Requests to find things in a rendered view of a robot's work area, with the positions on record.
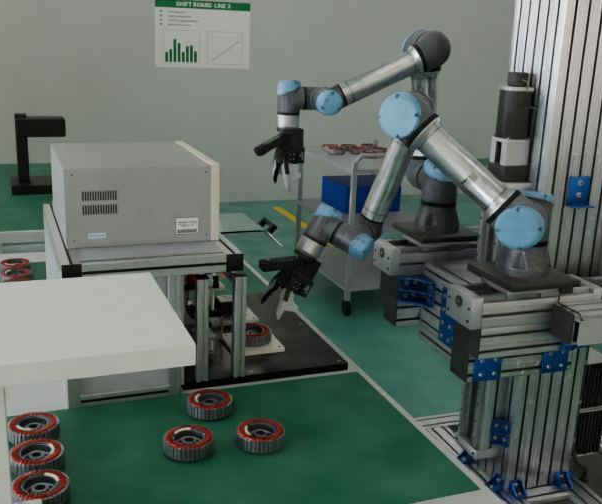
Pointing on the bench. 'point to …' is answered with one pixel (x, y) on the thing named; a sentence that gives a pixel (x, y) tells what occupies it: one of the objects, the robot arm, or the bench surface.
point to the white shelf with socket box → (54, 352)
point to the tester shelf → (142, 256)
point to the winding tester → (134, 193)
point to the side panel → (138, 383)
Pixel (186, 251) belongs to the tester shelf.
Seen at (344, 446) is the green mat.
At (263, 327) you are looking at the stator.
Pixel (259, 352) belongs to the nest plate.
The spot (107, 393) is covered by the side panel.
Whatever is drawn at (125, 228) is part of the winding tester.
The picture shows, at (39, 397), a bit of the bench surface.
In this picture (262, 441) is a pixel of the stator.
